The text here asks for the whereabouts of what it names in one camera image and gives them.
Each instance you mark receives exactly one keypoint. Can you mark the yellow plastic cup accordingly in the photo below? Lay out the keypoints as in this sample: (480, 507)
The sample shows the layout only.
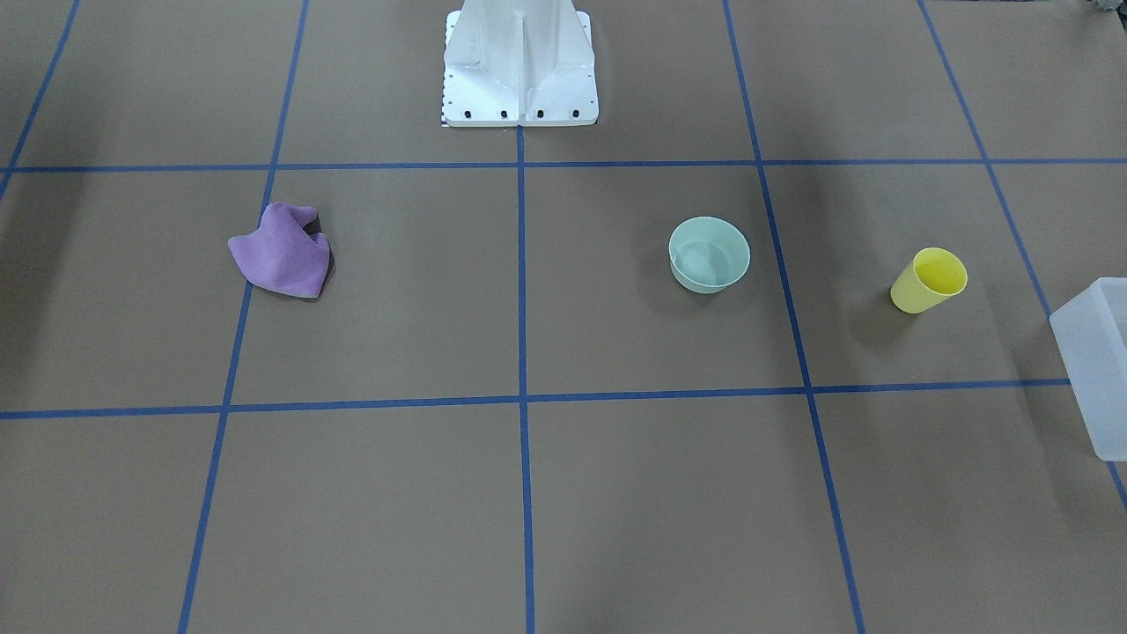
(933, 276)

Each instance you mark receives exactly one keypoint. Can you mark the purple cloth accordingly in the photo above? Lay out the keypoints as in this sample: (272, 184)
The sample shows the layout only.
(280, 255)

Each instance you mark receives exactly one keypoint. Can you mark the translucent white plastic box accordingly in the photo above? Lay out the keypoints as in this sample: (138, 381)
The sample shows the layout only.
(1089, 332)

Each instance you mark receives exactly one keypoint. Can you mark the light green bowl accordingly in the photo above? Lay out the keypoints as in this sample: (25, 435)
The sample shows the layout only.
(707, 254)

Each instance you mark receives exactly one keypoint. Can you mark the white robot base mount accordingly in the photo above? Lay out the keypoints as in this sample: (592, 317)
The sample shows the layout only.
(519, 63)

